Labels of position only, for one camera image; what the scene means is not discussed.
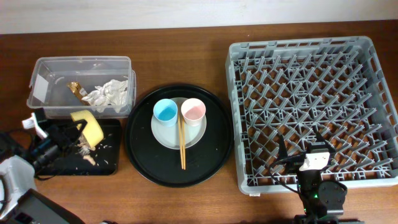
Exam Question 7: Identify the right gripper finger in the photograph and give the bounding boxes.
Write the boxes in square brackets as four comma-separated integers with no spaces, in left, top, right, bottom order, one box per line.
[313,131,336,153]
[278,134,288,160]

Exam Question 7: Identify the blue cup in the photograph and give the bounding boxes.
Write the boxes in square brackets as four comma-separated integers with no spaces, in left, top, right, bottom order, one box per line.
[153,98,178,127]

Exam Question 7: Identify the yellow bowl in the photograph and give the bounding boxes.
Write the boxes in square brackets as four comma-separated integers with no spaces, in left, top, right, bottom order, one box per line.
[70,110,104,149]

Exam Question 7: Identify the food scraps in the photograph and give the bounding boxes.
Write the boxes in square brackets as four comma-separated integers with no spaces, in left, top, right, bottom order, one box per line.
[75,134,114,166]

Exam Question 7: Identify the white tissue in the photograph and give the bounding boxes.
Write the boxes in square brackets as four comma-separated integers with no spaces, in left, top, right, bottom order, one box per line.
[82,79,128,113]

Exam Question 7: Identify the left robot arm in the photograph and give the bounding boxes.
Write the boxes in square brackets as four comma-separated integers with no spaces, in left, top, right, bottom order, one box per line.
[1,109,98,223]

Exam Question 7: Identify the grey plate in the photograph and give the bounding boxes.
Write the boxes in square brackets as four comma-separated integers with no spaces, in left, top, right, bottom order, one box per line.
[150,97,206,149]

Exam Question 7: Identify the black rectangular tray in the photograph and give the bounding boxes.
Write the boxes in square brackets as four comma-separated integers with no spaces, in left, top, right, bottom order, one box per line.
[35,119,122,177]

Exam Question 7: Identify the black round tray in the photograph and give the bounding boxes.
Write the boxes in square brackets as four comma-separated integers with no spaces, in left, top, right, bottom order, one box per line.
[124,84,233,187]

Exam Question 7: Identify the pink cup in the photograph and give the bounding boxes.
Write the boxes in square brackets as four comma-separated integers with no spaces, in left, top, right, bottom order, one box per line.
[181,98,206,126]

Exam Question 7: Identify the clear plastic waste bin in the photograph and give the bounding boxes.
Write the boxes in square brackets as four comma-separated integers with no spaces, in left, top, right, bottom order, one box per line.
[27,56,136,119]

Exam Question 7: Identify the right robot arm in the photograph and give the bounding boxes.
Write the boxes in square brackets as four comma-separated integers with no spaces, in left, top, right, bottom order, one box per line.
[274,131,348,223]

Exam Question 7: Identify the grey dishwasher rack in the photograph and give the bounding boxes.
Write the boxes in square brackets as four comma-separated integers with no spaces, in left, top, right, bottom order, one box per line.
[226,36,397,196]

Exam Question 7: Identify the gold foil wrapper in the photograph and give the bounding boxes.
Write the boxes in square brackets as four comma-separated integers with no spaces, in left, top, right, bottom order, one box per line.
[67,82,90,106]

